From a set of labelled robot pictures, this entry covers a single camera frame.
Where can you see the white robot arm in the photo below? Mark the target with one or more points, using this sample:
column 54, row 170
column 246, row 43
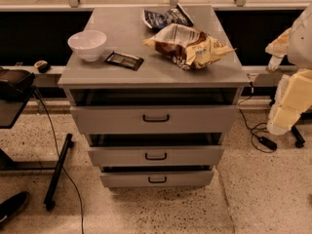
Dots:
column 294, row 92

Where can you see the brown yellow chip bag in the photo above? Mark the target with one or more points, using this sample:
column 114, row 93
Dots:
column 187, row 47

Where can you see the grey top drawer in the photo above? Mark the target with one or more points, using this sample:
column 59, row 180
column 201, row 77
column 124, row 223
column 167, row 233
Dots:
column 181, row 119

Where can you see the grey drawer cabinet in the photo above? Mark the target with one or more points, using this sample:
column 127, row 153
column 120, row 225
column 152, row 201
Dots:
column 158, row 82

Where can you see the black shoe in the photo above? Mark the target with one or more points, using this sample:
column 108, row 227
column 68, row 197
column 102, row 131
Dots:
column 12, row 205

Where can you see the clear plastic bottle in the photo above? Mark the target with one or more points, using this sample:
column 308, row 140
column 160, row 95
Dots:
column 274, row 63

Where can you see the black wheeled stand leg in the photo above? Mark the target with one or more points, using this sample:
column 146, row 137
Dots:
column 299, row 140

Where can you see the small dark snack packet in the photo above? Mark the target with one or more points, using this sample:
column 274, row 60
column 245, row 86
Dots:
column 126, row 61

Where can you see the grey drawer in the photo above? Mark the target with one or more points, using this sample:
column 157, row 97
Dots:
column 181, row 119
column 146, row 156
column 157, row 179

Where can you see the grey bottom drawer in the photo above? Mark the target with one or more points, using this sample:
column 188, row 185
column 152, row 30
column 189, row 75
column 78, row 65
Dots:
column 157, row 179

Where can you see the yellow black tape measure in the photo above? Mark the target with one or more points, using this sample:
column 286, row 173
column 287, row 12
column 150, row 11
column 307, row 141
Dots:
column 42, row 66

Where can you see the white bowl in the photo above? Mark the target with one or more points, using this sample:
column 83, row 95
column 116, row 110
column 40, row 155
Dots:
column 88, row 44

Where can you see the black bag on table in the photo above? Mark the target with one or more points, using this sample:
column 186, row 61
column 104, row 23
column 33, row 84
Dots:
column 15, row 83

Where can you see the blue chip bag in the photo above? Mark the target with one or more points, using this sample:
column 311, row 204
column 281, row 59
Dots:
column 158, row 21

